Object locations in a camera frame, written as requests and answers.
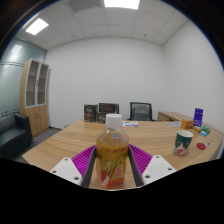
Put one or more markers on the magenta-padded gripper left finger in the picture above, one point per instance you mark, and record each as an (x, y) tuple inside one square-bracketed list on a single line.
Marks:
[(66, 168)]

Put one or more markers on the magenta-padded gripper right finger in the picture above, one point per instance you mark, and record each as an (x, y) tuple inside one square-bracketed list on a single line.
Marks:
[(158, 168)]

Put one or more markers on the yellow-labelled drink bottle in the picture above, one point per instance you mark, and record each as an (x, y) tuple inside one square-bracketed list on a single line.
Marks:
[(112, 153)]

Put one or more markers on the green and white mug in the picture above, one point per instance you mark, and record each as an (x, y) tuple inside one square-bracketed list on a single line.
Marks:
[(182, 143)]

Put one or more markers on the white paper sheet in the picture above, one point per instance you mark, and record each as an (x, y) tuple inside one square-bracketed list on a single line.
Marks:
[(175, 124)]

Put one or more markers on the flat round red coaster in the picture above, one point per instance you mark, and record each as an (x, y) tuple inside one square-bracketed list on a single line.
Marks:
[(200, 146)]

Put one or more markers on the orange-brown cardboard box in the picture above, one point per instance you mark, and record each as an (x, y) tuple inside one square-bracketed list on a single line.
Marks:
[(187, 124)]

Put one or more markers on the white printed leaflet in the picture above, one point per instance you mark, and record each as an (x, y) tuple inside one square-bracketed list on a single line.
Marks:
[(130, 123)]

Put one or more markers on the wooden side cabinet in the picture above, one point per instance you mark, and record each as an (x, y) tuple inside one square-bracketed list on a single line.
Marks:
[(168, 116)]

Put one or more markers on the small white round disc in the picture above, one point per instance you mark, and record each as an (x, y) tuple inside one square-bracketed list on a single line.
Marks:
[(207, 144)]

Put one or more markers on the small blue box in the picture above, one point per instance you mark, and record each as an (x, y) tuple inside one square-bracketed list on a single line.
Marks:
[(203, 133)]

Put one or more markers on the black mesh office chair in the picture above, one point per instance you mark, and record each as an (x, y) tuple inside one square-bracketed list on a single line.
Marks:
[(140, 112)]

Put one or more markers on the small dark brown box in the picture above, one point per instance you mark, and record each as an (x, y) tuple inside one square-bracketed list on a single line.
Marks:
[(90, 113)]

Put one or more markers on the large dark brown box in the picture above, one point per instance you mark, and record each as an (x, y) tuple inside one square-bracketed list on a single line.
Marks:
[(101, 118)]

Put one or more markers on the black leather sofa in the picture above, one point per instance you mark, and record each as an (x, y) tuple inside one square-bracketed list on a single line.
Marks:
[(13, 133)]

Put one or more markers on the purple upright box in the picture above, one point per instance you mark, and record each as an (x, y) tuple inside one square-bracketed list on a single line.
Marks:
[(198, 116)]

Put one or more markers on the dark padded office chair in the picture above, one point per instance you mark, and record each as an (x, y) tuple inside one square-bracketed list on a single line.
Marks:
[(111, 107)]

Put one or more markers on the wooden glass-door cabinet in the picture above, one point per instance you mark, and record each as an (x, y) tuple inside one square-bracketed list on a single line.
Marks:
[(33, 96)]

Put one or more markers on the grey ceiling air vent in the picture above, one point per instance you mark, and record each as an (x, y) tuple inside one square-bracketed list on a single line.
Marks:
[(84, 4)]

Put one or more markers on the large square ceiling light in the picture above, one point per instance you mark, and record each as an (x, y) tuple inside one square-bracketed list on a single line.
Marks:
[(121, 3)]

